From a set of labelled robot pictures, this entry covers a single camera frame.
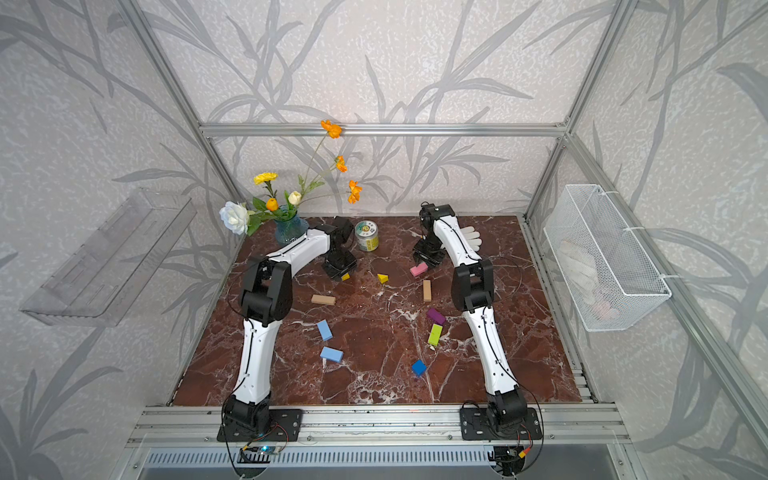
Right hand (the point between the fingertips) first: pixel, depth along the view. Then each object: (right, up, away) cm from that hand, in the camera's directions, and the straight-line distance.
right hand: (418, 263), depth 104 cm
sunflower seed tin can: (-18, +11, 0) cm, 21 cm away
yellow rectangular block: (-25, -4, -6) cm, 26 cm away
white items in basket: (+41, 0, -29) cm, 50 cm away
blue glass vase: (-43, +12, -5) cm, 45 cm away
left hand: (-22, -3, -2) cm, 23 cm away
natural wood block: (+3, -9, -6) cm, 11 cm away
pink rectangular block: (0, -2, -1) cm, 2 cm away
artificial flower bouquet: (-47, +14, -29) cm, 57 cm away
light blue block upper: (-29, -19, -15) cm, 38 cm away
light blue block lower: (-26, -25, -19) cm, 41 cm away
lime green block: (+5, -20, -16) cm, 26 cm away
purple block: (+5, -16, -11) cm, 20 cm away
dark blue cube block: (-1, -27, -22) cm, 35 cm away
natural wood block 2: (-31, -11, -8) cm, 34 cm away
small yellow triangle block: (-12, -5, -4) cm, 14 cm away
